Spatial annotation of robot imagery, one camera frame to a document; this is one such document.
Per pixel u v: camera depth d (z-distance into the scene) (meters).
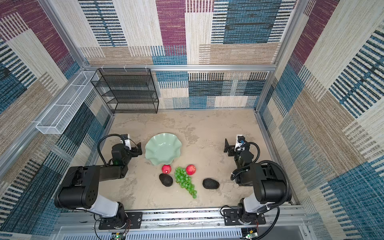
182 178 0.82
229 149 0.82
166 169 0.85
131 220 0.73
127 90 1.09
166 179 0.81
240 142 0.76
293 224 0.73
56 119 0.71
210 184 0.81
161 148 0.95
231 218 0.73
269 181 0.47
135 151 0.85
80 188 0.46
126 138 0.83
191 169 0.85
